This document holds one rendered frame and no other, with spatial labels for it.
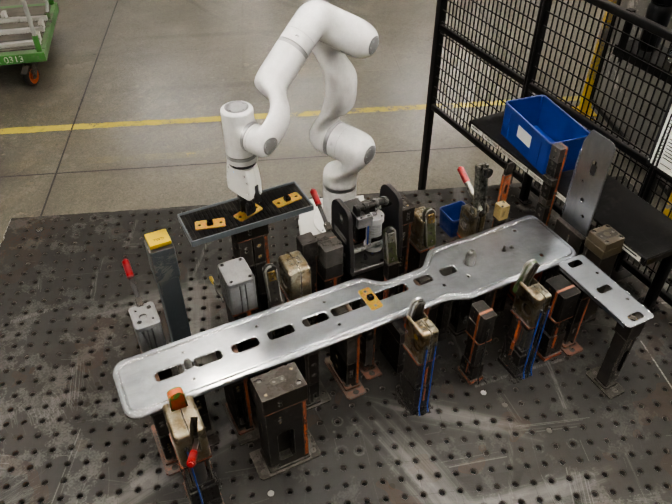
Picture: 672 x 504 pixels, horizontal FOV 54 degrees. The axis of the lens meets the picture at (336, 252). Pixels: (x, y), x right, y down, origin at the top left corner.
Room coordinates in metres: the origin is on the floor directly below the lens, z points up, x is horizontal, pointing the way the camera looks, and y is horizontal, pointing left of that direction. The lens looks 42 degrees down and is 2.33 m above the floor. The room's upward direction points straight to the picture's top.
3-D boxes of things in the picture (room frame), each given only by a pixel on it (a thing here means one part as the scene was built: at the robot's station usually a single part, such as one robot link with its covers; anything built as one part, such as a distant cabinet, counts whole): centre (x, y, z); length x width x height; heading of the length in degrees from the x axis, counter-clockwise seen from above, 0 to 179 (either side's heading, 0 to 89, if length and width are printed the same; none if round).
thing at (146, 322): (1.18, 0.51, 0.88); 0.11 x 0.10 x 0.36; 27
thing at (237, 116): (1.48, 0.25, 1.44); 0.09 x 0.08 x 0.13; 51
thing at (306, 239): (1.45, 0.08, 0.90); 0.05 x 0.05 x 0.40; 27
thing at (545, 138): (2.02, -0.74, 1.09); 0.30 x 0.17 x 0.13; 19
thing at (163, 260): (1.38, 0.49, 0.92); 0.08 x 0.08 x 0.44; 27
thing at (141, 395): (1.28, -0.08, 1.00); 1.38 x 0.22 x 0.02; 117
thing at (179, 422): (0.87, 0.34, 0.88); 0.15 x 0.11 x 0.36; 27
